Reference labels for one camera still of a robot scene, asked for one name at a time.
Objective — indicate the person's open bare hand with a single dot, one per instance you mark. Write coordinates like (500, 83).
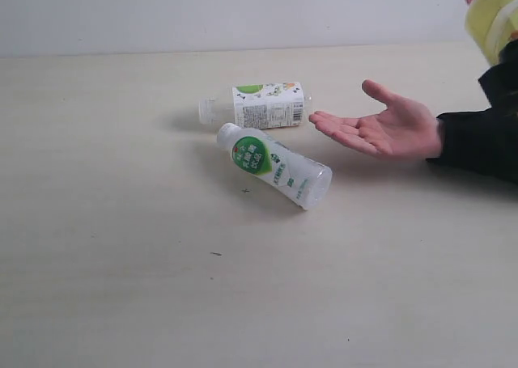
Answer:
(405, 130)

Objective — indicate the white bottle green round label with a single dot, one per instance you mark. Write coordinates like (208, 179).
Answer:
(302, 180)

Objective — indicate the yellow label bottle red cap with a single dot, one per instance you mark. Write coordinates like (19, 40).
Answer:
(492, 24)

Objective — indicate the clear bottle white square label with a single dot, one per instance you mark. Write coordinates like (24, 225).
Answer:
(260, 106)

